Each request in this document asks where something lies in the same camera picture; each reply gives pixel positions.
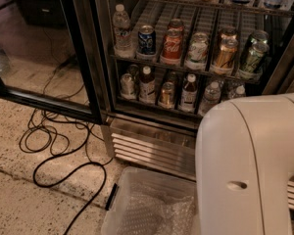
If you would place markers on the blue Pepsi can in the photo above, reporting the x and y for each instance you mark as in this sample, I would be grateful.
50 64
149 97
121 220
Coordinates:
146 49

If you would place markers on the brown tea bottle right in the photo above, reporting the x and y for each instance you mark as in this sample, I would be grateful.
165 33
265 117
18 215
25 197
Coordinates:
188 94

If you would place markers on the stainless steel glass-door fridge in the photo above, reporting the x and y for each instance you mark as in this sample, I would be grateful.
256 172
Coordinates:
148 134

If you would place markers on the open glass fridge door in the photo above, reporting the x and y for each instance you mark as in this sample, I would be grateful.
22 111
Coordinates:
46 67

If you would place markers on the water bottle middle shelf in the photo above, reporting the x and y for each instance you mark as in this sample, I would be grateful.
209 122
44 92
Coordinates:
122 33

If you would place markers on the green can rear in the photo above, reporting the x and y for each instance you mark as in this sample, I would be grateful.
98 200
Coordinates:
258 36

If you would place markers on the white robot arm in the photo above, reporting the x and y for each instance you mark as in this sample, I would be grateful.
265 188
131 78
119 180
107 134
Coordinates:
244 158

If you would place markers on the green can front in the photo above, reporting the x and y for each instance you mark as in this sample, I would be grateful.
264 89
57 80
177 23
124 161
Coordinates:
252 59

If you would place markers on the brown tea bottle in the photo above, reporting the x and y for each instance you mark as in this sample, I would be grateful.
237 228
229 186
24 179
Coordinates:
188 94
147 86

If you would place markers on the water bottle bottom left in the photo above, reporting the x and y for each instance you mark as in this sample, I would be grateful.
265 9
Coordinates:
210 98

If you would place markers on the clear plastic storage bin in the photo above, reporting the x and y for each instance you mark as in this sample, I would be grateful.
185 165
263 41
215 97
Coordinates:
132 175

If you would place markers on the red Coca-Cola can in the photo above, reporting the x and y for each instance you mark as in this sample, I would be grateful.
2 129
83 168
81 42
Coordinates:
172 44

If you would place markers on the silver can bottom shelf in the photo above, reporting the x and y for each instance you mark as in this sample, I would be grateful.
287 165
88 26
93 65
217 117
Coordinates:
128 87

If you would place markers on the gold can bottom shelf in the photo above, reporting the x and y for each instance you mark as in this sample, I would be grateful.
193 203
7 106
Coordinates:
166 99

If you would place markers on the water bottle bottom right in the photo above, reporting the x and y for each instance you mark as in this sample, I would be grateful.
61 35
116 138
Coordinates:
234 92

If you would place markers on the dark can behind silver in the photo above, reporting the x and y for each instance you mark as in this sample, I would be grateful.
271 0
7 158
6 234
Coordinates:
134 71

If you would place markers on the gold soda can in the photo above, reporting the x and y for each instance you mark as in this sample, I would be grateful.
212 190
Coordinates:
223 60

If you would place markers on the red can behind Coke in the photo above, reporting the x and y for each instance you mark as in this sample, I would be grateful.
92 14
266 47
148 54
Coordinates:
176 24

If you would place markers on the bubble wrap sheet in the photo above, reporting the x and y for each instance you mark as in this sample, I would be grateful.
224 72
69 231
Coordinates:
152 211

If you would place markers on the dark can behind gold bottom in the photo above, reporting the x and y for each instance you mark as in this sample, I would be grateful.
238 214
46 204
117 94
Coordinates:
172 77

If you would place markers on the dark cabinet behind door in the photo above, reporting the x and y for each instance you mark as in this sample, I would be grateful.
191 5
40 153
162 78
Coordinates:
42 12

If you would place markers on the water bottle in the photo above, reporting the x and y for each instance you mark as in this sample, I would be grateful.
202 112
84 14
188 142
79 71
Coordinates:
234 92
210 98

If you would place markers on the brown tea bottle left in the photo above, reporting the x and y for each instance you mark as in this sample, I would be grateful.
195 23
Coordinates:
147 86

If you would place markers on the brown can behind gold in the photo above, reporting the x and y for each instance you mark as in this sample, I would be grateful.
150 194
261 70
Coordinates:
227 33

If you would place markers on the white green soda can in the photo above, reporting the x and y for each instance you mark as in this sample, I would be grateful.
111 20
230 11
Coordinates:
196 56

